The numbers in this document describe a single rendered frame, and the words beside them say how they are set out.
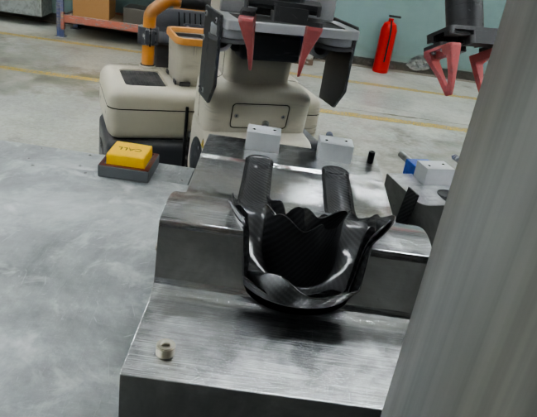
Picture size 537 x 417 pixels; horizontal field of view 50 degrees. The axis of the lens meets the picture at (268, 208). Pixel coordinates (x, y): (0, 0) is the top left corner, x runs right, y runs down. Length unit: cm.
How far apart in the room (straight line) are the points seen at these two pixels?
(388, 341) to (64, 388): 29
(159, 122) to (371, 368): 99
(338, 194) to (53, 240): 37
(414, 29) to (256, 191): 563
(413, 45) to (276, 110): 521
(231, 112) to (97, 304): 61
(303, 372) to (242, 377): 5
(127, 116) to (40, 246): 68
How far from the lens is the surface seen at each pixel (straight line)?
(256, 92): 117
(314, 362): 51
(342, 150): 86
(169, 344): 50
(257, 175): 79
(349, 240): 61
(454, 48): 94
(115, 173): 93
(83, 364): 58
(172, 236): 55
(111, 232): 79
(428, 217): 85
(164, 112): 140
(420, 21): 632
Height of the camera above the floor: 119
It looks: 26 degrees down
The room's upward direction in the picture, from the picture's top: 9 degrees clockwise
